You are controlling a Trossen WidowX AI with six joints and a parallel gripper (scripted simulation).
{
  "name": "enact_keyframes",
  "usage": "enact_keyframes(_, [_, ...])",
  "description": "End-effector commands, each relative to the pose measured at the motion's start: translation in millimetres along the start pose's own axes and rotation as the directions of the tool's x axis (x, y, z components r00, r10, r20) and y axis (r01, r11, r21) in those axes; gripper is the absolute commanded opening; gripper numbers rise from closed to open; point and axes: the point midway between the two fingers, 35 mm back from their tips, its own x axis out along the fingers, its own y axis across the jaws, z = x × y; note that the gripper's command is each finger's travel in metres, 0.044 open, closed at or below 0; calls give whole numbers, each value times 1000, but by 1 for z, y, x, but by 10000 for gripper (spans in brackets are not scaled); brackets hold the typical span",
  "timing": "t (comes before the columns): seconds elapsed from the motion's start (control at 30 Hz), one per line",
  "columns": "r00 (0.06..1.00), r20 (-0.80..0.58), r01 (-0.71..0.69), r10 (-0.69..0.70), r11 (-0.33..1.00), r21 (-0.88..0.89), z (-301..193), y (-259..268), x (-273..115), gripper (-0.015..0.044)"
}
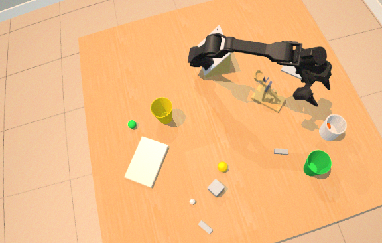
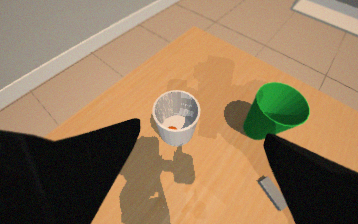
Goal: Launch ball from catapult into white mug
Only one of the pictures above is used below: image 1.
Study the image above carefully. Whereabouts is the yellow cup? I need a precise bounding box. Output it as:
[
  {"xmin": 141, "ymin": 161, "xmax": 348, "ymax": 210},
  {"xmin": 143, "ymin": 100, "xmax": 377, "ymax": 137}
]
[{"xmin": 150, "ymin": 97, "xmax": 172, "ymax": 124}]

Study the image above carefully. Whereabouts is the green cup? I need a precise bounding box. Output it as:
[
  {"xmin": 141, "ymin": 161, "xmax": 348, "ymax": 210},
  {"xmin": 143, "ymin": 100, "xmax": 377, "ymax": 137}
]
[{"xmin": 303, "ymin": 150, "xmax": 332, "ymax": 176}]

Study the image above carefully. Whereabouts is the white square block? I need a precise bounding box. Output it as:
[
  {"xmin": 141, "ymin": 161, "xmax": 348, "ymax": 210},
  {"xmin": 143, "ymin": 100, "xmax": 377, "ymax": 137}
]
[{"xmin": 208, "ymin": 179, "xmax": 224, "ymax": 197}]

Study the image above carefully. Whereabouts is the yellow ball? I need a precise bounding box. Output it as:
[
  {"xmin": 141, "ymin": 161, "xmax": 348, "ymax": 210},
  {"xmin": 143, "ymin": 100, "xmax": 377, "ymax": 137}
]
[{"xmin": 218, "ymin": 162, "xmax": 228, "ymax": 172}]

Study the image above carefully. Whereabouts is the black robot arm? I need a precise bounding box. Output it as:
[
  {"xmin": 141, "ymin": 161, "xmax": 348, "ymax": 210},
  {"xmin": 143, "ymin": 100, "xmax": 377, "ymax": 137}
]
[{"xmin": 188, "ymin": 33, "xmax": 332, "ymax": 83}]

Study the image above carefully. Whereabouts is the green ball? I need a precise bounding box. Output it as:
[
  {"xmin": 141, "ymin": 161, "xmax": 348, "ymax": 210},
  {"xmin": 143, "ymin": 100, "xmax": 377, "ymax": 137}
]
[{"xmin": 128, "ymin": 120, "xmax": 137, "ymax": 129}]

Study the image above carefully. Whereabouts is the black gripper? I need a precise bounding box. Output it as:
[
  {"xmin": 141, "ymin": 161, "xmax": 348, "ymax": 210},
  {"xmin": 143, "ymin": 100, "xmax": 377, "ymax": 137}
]
[{"xmin": 292, "ymin": 65, "xmax": 331, "ymax": 107}]

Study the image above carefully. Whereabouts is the grey flat bar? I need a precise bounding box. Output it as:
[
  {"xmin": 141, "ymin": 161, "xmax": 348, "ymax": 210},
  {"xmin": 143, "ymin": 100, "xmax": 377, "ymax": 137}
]
[
  {"xmin": 274, "ymin": 148, "xmax": 288, "ymax": 155},
  {"xmin": 198, "ymin": 221, "xmax": 212, "ymax": 234}
]

